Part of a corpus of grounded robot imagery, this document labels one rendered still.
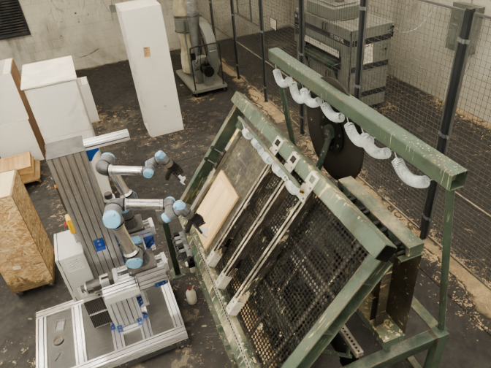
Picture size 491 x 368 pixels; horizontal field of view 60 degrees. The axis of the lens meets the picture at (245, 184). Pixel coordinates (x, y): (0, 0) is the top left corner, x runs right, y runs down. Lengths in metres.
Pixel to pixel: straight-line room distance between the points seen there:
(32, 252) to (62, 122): 1.63
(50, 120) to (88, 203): 2.43
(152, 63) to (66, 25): 4.54
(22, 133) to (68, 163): 4.40
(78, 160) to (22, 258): 2.00
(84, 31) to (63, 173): 8.36
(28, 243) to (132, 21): 3.59
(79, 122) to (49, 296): 2.04
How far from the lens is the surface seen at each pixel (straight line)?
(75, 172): 3.15
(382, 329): 3.00
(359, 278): 2.38
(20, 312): 5.14
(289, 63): 3.56
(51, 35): 11.31
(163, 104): 7.29
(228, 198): 3.58
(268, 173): 3.17
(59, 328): 4.48
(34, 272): 5.02
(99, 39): 11.38
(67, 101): 5.50
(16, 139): 7.55
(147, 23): 6.88
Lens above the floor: 3.41
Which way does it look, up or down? 35 degrees down
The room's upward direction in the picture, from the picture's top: 6 degrees counter-clockwise
